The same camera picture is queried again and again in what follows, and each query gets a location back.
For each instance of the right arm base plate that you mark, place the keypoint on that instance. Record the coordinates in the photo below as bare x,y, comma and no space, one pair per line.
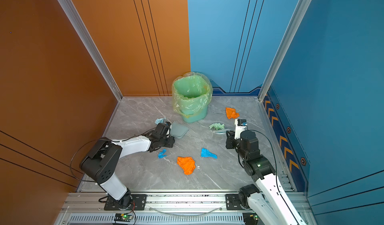
236,202

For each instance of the large orange paper scrap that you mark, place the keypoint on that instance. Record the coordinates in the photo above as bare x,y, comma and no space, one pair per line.
187,164

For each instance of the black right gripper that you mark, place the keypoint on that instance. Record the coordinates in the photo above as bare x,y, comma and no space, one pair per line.
230,139

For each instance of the small orange paper scrap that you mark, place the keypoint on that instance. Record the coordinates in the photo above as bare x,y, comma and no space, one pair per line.
232,113

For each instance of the bright blue paper scrap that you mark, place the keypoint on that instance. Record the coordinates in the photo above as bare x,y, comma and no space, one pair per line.
205,153

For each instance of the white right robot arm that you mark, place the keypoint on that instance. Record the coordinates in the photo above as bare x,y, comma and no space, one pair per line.
266,196

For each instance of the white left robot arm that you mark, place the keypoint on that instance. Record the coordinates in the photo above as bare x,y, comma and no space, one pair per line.
102,159

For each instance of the pale blue paper scrap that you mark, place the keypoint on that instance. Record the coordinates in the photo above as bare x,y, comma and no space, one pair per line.
160,121

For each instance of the grey-green hand brush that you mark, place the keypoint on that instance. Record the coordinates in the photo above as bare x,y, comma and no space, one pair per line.
223,131

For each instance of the mint green paper scrap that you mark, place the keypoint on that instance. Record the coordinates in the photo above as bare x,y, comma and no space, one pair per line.
217,126

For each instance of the small blue twisted scrap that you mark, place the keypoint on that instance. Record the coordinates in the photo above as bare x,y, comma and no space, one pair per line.
162,154

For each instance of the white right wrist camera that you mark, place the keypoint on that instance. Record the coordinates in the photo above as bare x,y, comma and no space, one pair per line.
240,126

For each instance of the green trash bin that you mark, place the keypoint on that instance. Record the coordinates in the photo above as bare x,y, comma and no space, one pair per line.
199,115

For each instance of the aluminium front rail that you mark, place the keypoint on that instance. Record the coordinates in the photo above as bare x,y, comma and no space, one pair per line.
193,202

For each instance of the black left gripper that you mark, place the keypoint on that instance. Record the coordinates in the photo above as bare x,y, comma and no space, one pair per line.
172,140

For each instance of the left green circuit board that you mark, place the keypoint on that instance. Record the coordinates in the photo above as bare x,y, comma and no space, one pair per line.
124,218

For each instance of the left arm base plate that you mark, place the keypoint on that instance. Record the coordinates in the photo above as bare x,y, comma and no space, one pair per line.
136,202

